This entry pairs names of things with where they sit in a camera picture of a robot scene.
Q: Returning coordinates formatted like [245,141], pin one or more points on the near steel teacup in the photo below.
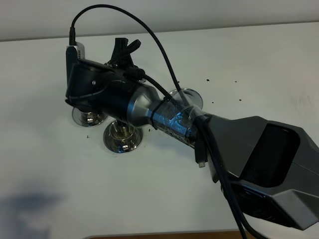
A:
[123,136]

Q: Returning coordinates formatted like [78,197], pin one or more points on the steel teapot saucer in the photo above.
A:
[192,95]

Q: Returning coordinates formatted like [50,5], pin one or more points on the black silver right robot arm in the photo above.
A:
[273,168]

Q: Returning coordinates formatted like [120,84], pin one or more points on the near steel cup saucer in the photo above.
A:
[108,140]

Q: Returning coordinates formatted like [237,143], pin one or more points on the far steel cup saucer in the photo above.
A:
[88,119]

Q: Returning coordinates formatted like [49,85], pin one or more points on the steel cup saucer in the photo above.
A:
[88,119]
[108,140]

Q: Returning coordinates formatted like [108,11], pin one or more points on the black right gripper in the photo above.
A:
[92,85]

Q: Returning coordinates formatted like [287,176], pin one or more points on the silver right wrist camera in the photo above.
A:
[73,54]

